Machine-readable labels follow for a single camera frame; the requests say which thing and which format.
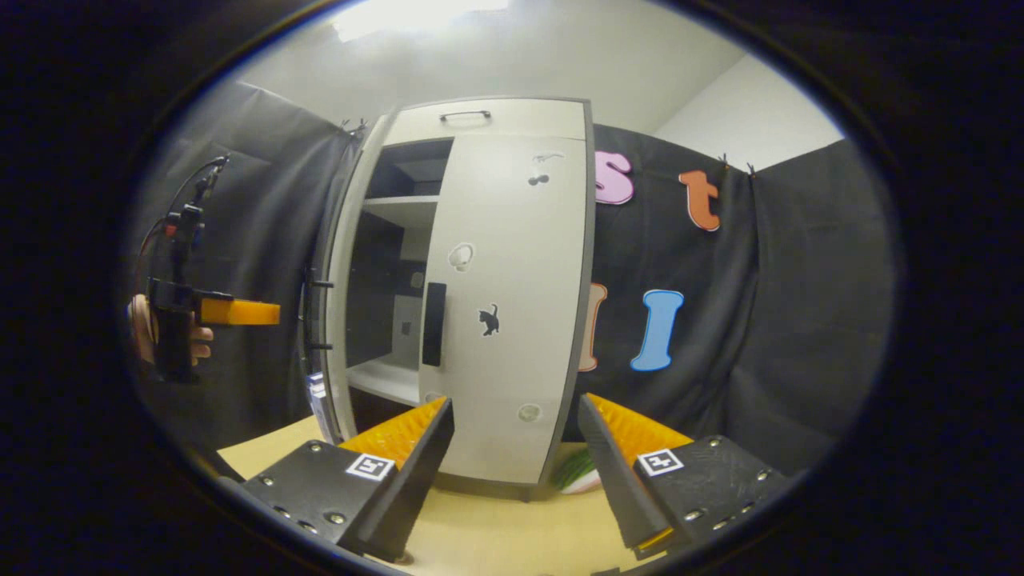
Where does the small blue white packet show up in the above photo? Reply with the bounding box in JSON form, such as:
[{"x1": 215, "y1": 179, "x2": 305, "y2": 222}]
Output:
[{"x1": 306, "y1": 372, "x2": 330, "y2": 437}]

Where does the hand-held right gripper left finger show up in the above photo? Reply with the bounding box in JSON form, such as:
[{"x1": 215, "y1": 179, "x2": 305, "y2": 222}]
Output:
[{"x1": 240, "y1": 397, "x2": 456, "y2": 563}]

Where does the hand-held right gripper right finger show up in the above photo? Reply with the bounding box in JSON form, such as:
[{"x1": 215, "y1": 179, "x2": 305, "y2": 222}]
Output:
[{"x1": 576, "y1": 392, "x2": 793, "y2": 561}]

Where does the black door handle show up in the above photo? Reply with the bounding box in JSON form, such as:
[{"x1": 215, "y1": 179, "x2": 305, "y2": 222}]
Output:
[
  {"x1": 422, "y1": 282, "x2": 447, "y2": 367},
  {"x1": 300, "y1": 268, "x2": 335, "y2": 353}
]

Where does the watermelon slice toy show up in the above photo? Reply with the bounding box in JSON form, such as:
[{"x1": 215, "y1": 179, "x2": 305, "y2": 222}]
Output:
[{"x1": 554, "y1": 448, "x2": 602, "y2": 495}]

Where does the white cabinet door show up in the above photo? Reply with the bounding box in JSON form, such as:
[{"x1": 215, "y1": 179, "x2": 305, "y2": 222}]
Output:
[
  {"x1": 418, "y1": 132, "x2": 591, "y2": 486},
  {"x1": 308, "y1": 116, "x2": 397, "y2": 442}
]

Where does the white cabinet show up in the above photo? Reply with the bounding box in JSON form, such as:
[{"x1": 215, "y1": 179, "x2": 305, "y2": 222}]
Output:
[{"x1": 316, "y1": 96, "x2": 597, "y2": 503}]

